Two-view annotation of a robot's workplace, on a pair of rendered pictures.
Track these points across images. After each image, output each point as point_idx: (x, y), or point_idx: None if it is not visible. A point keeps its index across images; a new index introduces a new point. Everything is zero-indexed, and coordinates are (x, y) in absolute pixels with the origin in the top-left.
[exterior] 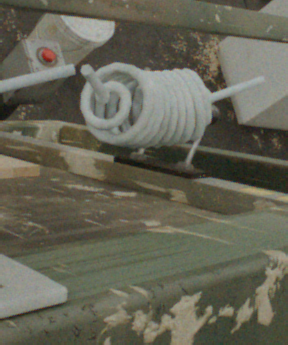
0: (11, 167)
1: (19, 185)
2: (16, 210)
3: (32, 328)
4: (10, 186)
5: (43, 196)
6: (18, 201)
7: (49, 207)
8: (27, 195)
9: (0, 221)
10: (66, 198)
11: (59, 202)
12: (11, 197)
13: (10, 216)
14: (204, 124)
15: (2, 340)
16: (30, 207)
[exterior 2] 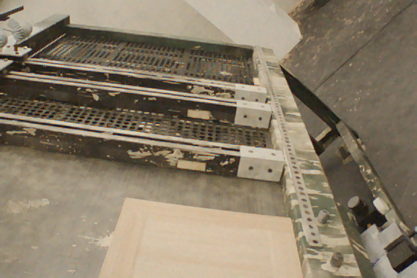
0: (100, 275)
1: (69, 267)
2: (15, 223)
3: None
4: (71, 260)
5: (27, 254)
6: (30, 236)
7: (2, 237)
8: (38, 250)
9: (6, 206)
10: (8, 260)
11: (5, 249)
12: (42, 240)
13: (9, 214)
14: None
15: None
16: (13, 231)
